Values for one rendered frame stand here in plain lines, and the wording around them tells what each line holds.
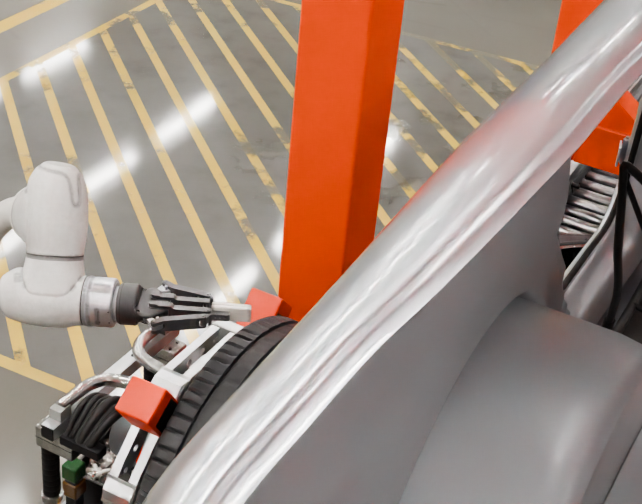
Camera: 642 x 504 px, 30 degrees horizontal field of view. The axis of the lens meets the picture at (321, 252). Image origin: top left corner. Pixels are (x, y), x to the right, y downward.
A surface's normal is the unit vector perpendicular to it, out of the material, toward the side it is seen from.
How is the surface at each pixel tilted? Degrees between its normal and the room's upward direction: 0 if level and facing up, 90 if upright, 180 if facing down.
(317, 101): 90
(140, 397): 35
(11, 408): 0
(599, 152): 90
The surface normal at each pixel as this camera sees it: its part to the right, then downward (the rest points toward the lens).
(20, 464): 0.08, -0.84
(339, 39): -0.48, 0.43
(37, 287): -0.08, -0.03
